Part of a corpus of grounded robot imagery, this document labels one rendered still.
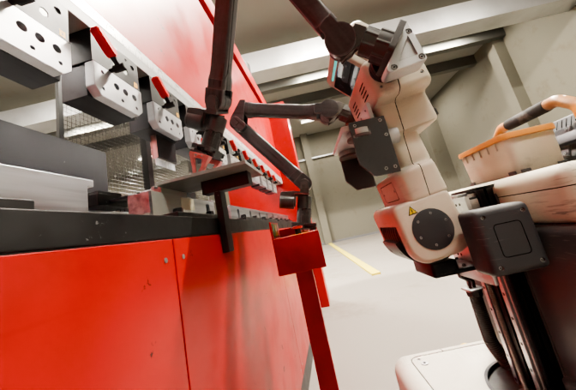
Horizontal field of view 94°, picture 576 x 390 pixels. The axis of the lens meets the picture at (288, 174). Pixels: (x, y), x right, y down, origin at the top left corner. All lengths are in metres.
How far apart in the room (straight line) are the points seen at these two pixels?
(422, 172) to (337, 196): 11.10
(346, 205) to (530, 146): 11.06
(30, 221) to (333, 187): 11.66
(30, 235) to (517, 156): 0.98
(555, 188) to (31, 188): 0.97
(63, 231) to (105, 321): 0.13
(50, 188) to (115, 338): 0.27
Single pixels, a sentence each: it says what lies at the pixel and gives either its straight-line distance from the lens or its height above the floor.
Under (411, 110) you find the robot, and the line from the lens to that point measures 0.88.
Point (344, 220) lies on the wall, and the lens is 11.81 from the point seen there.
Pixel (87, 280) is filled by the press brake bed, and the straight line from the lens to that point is 0.44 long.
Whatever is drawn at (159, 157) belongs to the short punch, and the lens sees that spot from 0.89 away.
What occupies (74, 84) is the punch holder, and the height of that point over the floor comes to 1.20.
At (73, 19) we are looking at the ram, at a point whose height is 1.33.
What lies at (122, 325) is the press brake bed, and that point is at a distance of 0.48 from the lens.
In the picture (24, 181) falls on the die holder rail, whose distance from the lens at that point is 0.56.
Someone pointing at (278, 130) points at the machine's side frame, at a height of 1.95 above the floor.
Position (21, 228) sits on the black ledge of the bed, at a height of 0.85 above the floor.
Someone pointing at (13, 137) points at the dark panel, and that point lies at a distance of 1.29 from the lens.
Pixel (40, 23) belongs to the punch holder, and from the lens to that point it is 0.71.
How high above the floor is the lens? 0.79
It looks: 12 degrees up
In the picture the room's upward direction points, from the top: 12 degrees counter-clockwise
